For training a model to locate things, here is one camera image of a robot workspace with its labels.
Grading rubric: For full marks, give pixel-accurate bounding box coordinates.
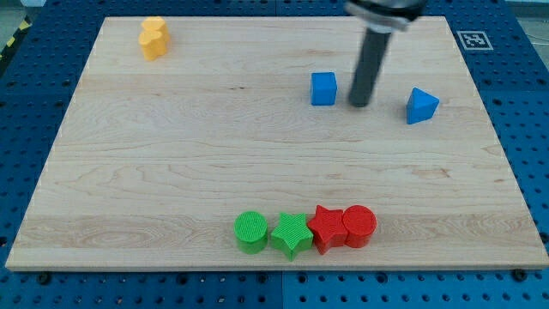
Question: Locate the fiducial marker tag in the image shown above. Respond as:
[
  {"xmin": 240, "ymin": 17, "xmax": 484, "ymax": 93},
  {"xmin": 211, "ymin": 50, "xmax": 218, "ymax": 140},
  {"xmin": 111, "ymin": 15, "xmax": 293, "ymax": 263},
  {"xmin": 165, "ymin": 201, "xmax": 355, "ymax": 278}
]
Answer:
[{"xmin": 457, "ymin": 30, "xmax": 493, "ymax": 51}]

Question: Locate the yellow heart block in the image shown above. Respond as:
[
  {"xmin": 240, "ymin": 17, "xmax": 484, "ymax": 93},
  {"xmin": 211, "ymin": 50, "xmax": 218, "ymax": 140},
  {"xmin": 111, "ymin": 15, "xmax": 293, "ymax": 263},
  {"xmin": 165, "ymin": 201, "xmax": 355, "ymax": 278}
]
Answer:
[
  {"xmin": 142, "ymin": 16, "xmax": 169, "ymax": 35},
  {"xmin": 138, "ymin": 30, "xmax": 171, "ymax": 61}
]

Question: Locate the red cylinder block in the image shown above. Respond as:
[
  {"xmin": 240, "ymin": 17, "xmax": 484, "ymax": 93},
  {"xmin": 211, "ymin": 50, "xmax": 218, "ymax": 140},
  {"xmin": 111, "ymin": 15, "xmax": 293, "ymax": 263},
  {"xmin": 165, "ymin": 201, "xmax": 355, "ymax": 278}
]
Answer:
[{"xmin": 342, "ymin": 205, "xmax": 377, "ymax": 248}]

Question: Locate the green star block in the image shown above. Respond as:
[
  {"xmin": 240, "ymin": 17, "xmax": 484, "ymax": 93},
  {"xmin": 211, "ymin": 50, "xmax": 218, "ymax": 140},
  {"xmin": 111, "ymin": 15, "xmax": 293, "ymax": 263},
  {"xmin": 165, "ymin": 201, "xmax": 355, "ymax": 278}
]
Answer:
[{"xmin": 271, "ymin": 212, "xmax": 314, "ymax": 261}]

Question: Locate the wooden board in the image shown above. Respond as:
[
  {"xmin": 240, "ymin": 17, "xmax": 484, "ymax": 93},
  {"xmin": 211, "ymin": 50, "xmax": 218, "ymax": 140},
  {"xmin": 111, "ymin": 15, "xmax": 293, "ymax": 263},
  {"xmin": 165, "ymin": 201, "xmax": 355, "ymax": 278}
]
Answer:
[{"xmin": 6, "ymin": 16, "xmax": 548, "ymax": 271}]

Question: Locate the red star block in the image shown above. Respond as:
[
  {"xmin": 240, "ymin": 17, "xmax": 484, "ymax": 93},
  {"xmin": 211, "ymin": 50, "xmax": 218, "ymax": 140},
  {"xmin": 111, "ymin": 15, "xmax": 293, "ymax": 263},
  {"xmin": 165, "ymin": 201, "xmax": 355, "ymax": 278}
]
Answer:
[{"xmin": 307, "ymin": 204, "xmax": 347, "ymax": 255}]

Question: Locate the green cylinder block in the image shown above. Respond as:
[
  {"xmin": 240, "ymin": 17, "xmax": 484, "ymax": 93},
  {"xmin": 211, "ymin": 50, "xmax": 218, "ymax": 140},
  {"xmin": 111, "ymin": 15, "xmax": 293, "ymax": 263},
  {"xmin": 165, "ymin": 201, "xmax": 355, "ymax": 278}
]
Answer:
[{"xmin": 233, "ymin": 211, "xmax": 268, "ymax": 254}]

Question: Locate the blue cube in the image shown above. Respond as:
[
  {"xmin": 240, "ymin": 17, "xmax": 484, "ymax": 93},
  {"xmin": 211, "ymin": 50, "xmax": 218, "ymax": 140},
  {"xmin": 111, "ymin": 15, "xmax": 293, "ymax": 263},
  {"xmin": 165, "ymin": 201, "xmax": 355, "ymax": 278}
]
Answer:
[{"xmin": 310, "ymin": 72, "xmax": 337, "ymax": 106}]

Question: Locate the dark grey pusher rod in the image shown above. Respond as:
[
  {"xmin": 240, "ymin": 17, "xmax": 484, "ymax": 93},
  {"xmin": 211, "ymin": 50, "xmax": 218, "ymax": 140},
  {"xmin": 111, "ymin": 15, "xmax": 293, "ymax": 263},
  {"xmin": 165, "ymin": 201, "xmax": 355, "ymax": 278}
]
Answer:
[{"xmin": 348, "ymin": 28, "xmax": 391, "ymax": 107}]

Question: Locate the yellow heart block front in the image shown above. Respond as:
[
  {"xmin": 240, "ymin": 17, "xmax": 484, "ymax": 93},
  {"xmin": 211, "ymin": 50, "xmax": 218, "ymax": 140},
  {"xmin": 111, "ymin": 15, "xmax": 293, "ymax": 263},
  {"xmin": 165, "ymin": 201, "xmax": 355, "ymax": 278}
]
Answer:
[{"xmin": 138, "ymin": 30, "xmax": 171, "ymax": 61}]

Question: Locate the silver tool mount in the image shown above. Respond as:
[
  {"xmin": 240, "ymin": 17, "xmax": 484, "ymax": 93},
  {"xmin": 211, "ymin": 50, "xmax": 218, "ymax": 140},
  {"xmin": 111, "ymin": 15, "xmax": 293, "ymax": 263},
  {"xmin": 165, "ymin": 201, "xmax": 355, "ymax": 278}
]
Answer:
[{"xmin": 344, "ymin": 0, "xmax": 427, "ymax": 33}]

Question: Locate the yellow heart block rear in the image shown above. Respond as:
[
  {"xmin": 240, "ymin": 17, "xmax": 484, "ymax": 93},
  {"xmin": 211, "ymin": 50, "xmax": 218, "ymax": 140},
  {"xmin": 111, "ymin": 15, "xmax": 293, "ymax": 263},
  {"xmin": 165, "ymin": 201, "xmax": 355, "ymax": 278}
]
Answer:
[{"xmin": 142, "ymin": 16, "xmax": 169, "ymax": 35}]

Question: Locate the blue triangular prism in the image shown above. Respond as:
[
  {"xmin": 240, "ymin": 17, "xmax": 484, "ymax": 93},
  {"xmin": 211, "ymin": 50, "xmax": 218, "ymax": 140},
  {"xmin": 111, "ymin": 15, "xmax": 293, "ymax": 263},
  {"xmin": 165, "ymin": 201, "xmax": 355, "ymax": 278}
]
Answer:
[{"xmin": 406, "ymin": 88, "xmax": 440, "ymax": 124}]

